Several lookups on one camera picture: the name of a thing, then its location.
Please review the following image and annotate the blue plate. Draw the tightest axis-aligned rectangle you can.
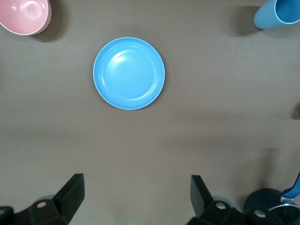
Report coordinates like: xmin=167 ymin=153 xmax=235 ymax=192
xmin=92 ymin=37 xmax=166 ymax=111

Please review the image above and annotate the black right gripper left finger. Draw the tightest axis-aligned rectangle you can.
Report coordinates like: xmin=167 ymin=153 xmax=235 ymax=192
xmin=14 ymin=173 xmax=85 ymax=225

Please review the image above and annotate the glass lid blue knob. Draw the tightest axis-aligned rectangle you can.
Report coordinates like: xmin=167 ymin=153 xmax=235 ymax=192
xmin=268 ymin=202 xmax=300 ymax=225

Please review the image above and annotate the pink bowl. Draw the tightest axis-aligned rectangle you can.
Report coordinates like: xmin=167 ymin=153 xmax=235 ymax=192
xmin=0 ymin=0 xmax=52 ymax=36

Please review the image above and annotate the blue cup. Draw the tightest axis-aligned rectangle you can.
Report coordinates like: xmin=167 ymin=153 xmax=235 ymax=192
xmin=254 ymin=0 xmax=300 ymax=30

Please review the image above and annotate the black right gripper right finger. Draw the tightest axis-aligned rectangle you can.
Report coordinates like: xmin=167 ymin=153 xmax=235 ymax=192
xmin=187 ymin=175 xmax=249 ymax=225

